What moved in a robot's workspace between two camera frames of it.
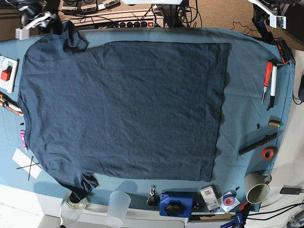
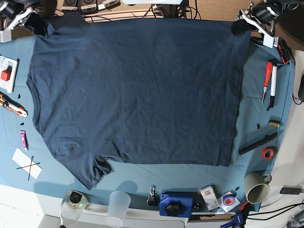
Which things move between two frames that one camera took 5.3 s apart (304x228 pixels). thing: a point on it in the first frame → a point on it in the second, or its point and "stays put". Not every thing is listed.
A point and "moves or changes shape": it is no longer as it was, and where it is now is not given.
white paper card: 26,163 stays put
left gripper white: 23,32 → 5,35
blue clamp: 240,218 stays put
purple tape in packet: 228,202 stays put
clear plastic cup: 118,203 stays put
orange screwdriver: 268,68 stays put
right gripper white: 275,21 → 268,40
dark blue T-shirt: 143,109 moves or changes shape
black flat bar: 267,138 stays put
